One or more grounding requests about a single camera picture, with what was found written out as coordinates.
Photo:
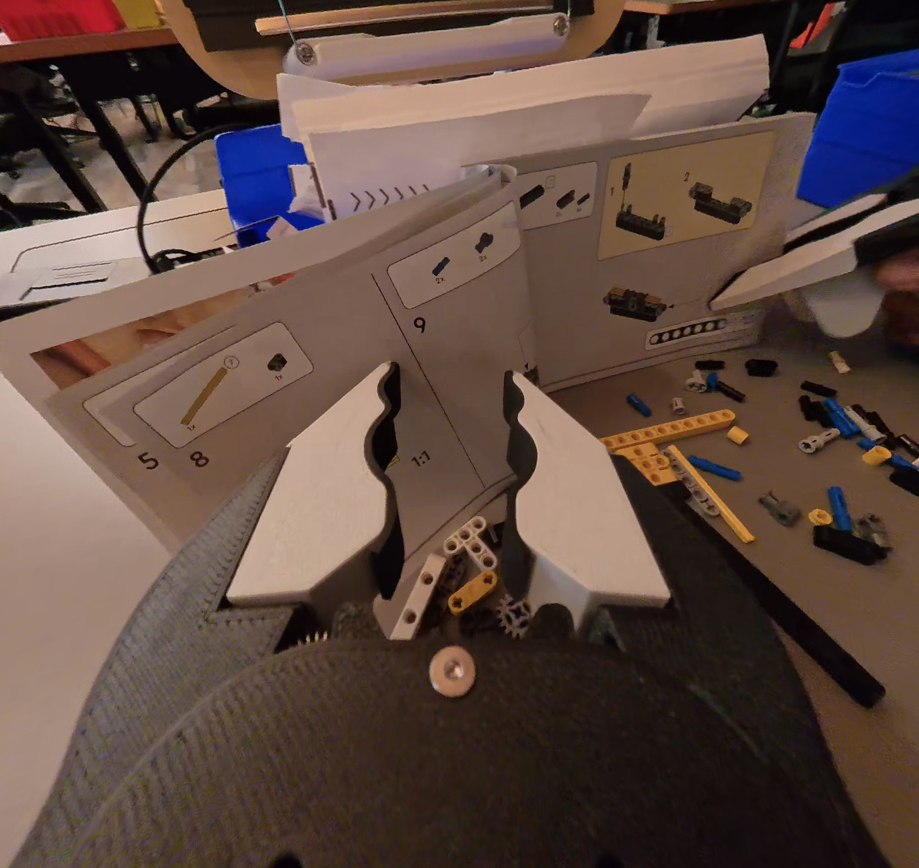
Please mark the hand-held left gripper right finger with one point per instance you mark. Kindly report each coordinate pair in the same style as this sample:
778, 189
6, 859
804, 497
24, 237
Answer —
581, 523

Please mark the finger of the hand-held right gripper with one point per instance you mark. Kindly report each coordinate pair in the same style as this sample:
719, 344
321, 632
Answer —
833, 225
790, 276

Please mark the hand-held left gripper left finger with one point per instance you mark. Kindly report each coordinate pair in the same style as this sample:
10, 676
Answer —
316, 509

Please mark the pile of lego pieces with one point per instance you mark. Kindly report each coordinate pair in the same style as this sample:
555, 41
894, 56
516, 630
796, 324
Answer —
668, 430

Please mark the grey lego instruction booklet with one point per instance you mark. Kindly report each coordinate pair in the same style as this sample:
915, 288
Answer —
323, 351

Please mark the long black lego beam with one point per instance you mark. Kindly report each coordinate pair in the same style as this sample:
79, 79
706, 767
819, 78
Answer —
825, 653

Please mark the person's right hand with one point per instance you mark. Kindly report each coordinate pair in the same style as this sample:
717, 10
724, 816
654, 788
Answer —
903, 301

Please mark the blue plastic bin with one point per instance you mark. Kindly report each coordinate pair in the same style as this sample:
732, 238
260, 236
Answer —
869, 143
258, 179

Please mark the white flat desk box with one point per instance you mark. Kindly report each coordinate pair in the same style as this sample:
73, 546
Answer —
57, 272

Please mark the wooden desk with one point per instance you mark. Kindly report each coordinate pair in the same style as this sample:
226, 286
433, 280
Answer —
86, 44

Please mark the red plastic bin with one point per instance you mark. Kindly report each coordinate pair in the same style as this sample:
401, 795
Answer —
57, 7

